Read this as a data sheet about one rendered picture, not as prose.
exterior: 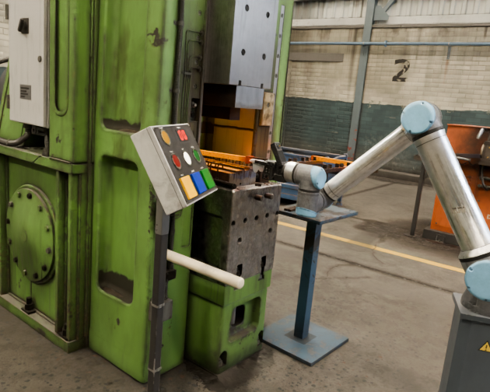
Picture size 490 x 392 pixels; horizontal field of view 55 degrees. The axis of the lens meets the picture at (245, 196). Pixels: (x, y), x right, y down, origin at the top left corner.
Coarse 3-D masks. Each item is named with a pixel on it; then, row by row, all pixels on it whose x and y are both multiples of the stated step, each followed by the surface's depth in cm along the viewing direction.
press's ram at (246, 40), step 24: (216, 0) 196; (240, 0) 192; (264, 0) 204; (216, 24) 198; (240, 24) 195; (264, 24) 207; (216, 48) 199; (240, 48) 198; (264, 48) 211; (216, 72) 200; (240, 72) 201; (264, 72) 214
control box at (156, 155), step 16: (160, 128) 153; (176, 128) 165; (144, 144) 148; (160, 144) 148; (176, 144) 160; (192, 144) 174; (144, 160) 149; (160, 160) 148; (192, 160) 168; (160, 176) 149; (176, 176) 150; (160, 192) 150; (176, 192) 149; (208, 192) 170; (176, 208) 150
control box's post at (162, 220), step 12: (156, 204) 169; (156, 216) 170; (168, 216) 170; (156, 228) 171; (168, 228) 171; (156, 240) 171; (156, 252) 172; (156, 264) 173; (156, 276) 174; (156, 288) 174; (156, 300) 175; (156, 312) 176; (156, 324) 177; (156, 336) 178; (156, 348) 179; (156, 360) 181; (156, 372) 182; (156, 384) 183
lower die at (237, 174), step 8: (208, 160) 229; (216, 160) 232; (208, 168) 218; (216, 168) 219; (224, 168) 216; (232, 168) 218; (240, 168) 217; (216, 176) 213; (224, 176) 210; (232, 176) 210; (240, 176) 215; (248, 176) 220; (248, 184) 221
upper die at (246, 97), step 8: (208, 88) 211; (216, 88) 208; (224, 88) 205; (232, 88) 202; (240, 88) 203; (248, 88) 207; (256, 88) 211; (208, 96) 211; (216, 96) 208; (224, 96) 206; (232, 96) 203; (240, 96) 204; (248, 96) 208; (256, 96) 213; (208, 104) 212; (216, 104) 209; (224, 104) 206; (232, 104) 203; (240, 104) 205; (248, 104) 209; (256, 104) 214
